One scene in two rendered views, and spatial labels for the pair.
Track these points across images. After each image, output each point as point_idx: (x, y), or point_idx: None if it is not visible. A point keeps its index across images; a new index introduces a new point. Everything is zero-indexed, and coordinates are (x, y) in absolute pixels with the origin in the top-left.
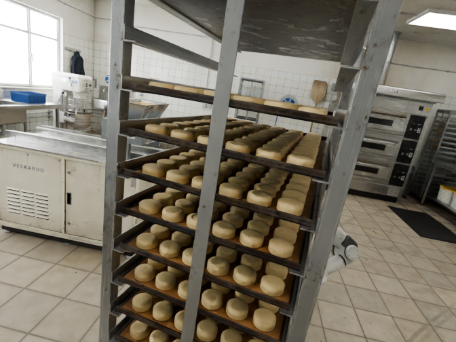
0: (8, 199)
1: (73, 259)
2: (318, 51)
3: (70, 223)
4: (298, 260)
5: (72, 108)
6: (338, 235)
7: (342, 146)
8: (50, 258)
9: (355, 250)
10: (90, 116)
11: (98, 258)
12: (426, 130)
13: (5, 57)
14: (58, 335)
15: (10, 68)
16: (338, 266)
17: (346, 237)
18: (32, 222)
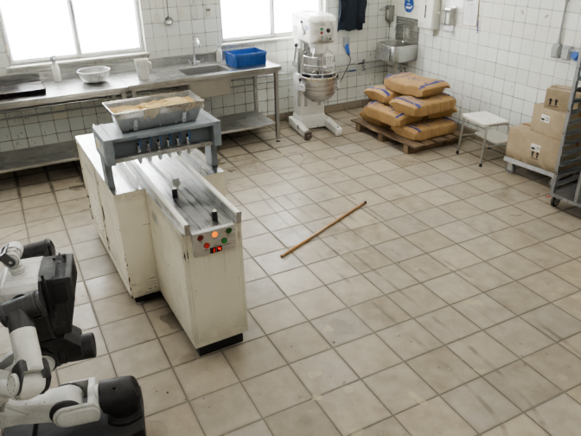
0: (90, 200)
1: (99, 282)
2: None
3: (109, 241)
4: None
5: (317, 67)
6: (14, 353)
7: None
8: (87, 273)
9: (13, 383)
10: (329, 80)
11: (115, 291)
12: None
13: (235, 2)
14: (2, 341)
15: (242, 16)
16: (6, 393)
17: (18, 361)
18: (100, 229)
